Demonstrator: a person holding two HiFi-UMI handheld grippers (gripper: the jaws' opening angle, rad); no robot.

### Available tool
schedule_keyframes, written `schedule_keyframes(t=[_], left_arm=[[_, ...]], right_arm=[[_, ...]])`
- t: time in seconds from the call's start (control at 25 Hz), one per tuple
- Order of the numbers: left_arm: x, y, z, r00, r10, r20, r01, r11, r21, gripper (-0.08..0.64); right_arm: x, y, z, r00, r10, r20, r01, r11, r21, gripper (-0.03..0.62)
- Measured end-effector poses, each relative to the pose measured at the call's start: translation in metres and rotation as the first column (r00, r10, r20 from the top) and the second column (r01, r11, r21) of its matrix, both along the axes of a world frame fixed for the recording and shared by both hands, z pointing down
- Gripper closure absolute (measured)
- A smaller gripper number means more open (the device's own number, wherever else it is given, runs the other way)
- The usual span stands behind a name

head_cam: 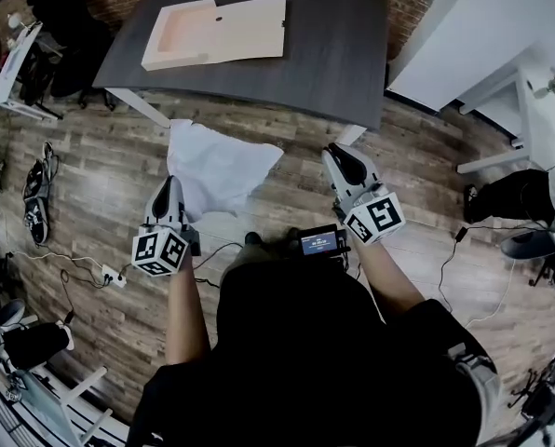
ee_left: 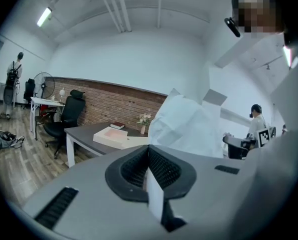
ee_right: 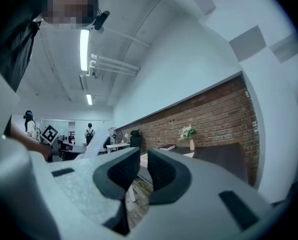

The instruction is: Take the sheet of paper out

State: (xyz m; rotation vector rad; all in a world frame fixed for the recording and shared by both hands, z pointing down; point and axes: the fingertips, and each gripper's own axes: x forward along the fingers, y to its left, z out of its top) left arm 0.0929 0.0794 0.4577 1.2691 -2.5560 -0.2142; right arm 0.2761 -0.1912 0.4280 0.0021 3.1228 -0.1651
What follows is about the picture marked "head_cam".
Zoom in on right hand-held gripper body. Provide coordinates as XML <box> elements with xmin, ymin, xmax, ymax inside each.
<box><xmin>332</xmin><ymin>182</ymin><xmax>407</xmax><ymax>246</ymax></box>

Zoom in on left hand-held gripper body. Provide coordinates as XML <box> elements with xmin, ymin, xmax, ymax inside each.
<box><xmin>131</xmin><ymin>223</ymin><xmax>202</xmax><ymax>278</ymax></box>

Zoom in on white A4 paper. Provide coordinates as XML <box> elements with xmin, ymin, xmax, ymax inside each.
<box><xmin>166</xmin><ymin>118</ymin><xmax>285</xmax><ymax>223</ymax></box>

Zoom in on beige folder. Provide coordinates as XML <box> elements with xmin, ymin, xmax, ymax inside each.
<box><xmin>141</xmin><ymin>0</ymin><xmax>288</xmax><ymax>73</ymax></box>

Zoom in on person's left forearm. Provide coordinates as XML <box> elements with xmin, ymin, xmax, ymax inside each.
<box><xmin>165</xmin><ymin>249</ymin><xmax>212</xmax><ymax>367</ymax></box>

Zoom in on person's right forearm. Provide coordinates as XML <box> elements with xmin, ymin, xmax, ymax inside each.
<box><xmin>351</xmin><ymin>235</ymin><xmax>427</xmax><ymax>325</ymax></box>

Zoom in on white power strip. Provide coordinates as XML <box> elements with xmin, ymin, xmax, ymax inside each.
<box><xmin>101</xmin><ymin>270</ymin><xmax>129</xmax><ymax>289</ymax></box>

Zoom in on small black screen device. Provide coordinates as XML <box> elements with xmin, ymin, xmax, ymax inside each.
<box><xmin>298</xmin><ymin>223</ymin><xmax>352</xmax><ymax>258</ymax></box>

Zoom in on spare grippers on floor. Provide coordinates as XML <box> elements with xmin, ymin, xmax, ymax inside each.
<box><xmin>21</xmin><ymin>141</ymin><xmax>60</xmax><ymax>245</ymax></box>

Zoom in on dark grey desk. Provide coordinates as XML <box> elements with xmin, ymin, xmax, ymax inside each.
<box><xmin>92</xmin><ymin>0</ymin><xmax>390</xmax><ymax>148</ymax></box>

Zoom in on grey floor fan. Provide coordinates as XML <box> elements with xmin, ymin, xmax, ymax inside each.
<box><xmin>500</xmin><ymin>202</ymin><xmax>555</xmax><ymax>261</ymax></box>

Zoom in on person's black shirt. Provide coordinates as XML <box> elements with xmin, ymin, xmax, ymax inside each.
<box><xmin>128</xmin><ymin>244</ymin><xmax>500</xmax><ymax>447</ymax></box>

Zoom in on large white desk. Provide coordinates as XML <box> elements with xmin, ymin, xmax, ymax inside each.
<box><xmin>386</xmin><ymin>0</ymin><xmax>555</xmax><ymax>176</ymax></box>

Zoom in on black office chair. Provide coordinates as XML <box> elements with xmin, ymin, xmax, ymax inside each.
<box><xmin>25</xmin><ymin>0</ymin><xmax>118</xmax><ymax>111</ymax></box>

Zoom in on small white table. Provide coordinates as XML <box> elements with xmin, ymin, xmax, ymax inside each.
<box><xmin>0</xmin><ymin>20</ymin><xmax>64</xmax><ymax>121</ymax></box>

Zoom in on small flower vase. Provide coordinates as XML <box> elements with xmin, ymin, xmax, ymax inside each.
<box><xmin>533</xmin><ymin>66</ymin><xmax>555</xmax><ymax>107</ymax></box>

